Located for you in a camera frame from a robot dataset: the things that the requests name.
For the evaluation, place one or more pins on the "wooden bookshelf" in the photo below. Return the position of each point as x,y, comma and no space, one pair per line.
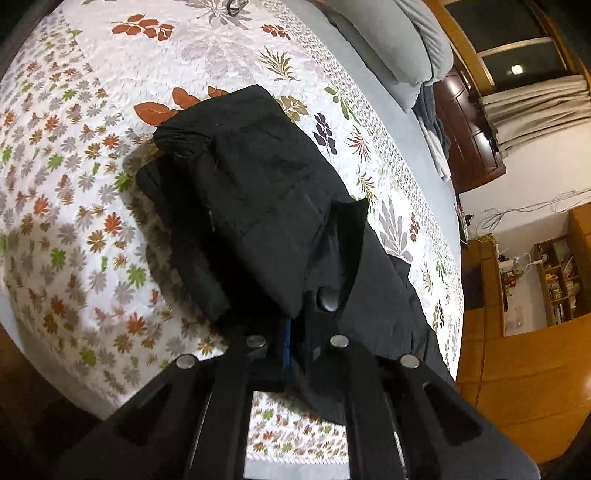
558,277

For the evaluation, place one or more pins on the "wooden desk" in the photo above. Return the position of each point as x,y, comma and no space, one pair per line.
489,286

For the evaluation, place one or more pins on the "black pants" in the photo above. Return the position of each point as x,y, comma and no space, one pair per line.
258,184

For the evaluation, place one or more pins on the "grey bed sheet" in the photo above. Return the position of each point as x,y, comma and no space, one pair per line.
383,106

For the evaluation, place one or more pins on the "wooden framed window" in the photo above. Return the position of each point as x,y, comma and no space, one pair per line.
531,60

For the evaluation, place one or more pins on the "dark grey blanket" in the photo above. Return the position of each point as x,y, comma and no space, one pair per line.
427,110

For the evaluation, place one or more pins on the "white cloth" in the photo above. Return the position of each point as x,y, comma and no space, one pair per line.
441,161

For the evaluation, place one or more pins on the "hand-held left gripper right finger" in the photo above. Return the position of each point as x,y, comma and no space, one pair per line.
364,397

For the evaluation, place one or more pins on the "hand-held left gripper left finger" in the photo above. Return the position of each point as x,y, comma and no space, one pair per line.
287,345

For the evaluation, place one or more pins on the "grey pillow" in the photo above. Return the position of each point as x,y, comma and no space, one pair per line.
427,37
378,41

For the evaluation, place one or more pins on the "beige curtain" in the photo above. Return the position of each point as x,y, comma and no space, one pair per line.
531,110

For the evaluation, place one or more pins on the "dark wooden headboard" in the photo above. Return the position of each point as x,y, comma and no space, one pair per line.
466,138

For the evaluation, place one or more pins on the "floral leaf print quilt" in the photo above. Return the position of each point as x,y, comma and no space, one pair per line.
92,138

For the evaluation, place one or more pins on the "black eyeglasses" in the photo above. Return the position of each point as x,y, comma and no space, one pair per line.
231,9

